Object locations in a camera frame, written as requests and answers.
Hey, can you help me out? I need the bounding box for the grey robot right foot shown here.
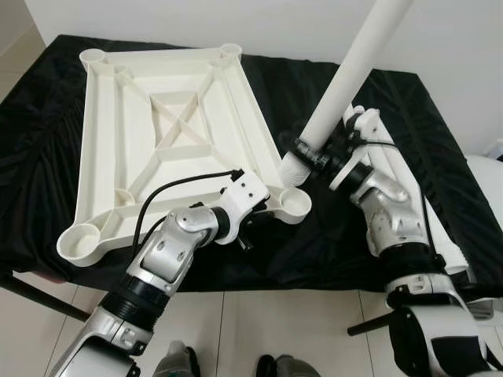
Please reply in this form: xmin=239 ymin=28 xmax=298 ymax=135
xmin=255 ymin=355 xmax=319 ymax=377

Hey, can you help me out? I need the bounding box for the grey robot foot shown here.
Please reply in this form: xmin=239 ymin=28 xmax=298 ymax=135
xmin=152 ymin=339 xmax=197 ymax=377
xmin=255 ymin=355 xmax=319 ymax=377

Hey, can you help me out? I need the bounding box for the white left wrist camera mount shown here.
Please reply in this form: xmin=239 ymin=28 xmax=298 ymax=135
xmin=216 ymin=170 xmax=270 ymax=229

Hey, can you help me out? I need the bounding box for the white plastic table top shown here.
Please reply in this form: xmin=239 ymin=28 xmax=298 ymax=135
xmin=57 ymin=43 xmax=313 ymax=262

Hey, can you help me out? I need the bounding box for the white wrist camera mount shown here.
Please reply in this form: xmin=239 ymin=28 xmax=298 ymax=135
xmin=216 ymin=170 xmax=270 ymax=229
xmin=329 ymin=106 xmax=384 ymax=192

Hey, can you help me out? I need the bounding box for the black cloth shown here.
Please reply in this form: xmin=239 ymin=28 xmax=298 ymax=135
xmin=0 ymin=33 xmax=503 ymax=295

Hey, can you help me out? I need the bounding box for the grey robot left foot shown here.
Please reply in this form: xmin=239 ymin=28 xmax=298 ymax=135
xmin=152 ymin=339 xmax=197 ymax=377

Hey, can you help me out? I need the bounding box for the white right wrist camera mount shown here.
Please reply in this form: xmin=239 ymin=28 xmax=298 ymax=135
xmin=329 ymin=106 xmax=384 ymax=192

